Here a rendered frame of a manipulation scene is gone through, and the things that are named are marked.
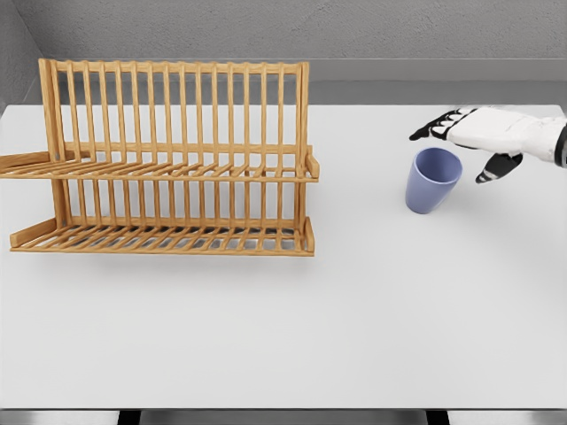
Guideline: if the wooden dish rack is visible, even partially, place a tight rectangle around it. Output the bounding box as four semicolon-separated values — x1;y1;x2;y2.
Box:
0;58;321;258

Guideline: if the blue cup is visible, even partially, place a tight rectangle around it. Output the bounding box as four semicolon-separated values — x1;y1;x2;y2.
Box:
405;147;464;216

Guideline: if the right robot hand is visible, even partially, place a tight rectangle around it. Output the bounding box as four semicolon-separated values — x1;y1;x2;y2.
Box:
408;106;536;185

